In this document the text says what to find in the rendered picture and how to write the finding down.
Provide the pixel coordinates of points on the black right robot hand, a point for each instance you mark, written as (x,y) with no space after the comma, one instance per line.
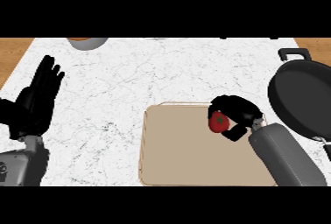
(240,112)

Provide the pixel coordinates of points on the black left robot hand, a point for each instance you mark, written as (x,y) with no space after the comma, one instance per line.
(36,99)

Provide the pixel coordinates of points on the red tomato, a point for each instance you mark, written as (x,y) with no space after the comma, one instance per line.
(219,122)

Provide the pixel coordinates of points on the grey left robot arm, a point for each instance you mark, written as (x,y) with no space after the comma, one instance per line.
(24,163)

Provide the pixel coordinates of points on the black pot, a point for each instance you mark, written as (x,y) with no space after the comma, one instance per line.
(302,96)

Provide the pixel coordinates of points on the beige tray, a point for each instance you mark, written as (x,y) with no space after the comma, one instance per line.
(203,151)

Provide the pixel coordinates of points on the grey bowl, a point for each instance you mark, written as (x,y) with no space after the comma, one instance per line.
(88,43)

